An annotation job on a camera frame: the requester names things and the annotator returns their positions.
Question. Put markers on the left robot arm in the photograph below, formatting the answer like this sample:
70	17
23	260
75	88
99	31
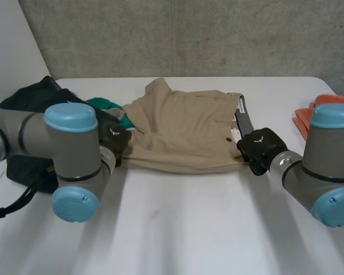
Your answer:
60	134

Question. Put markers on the teal towel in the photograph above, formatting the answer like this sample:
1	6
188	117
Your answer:
119	110

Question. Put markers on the black laundry bag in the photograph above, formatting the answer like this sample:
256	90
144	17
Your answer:
31	114

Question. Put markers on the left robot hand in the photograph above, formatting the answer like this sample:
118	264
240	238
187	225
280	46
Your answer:
114	134

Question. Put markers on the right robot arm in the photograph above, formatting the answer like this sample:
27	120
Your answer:
326	149

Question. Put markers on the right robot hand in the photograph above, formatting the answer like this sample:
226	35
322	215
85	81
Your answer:
261	143

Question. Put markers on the beige shorts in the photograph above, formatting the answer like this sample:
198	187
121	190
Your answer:
183	137

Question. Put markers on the coral towel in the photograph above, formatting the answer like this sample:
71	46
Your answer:
312	111

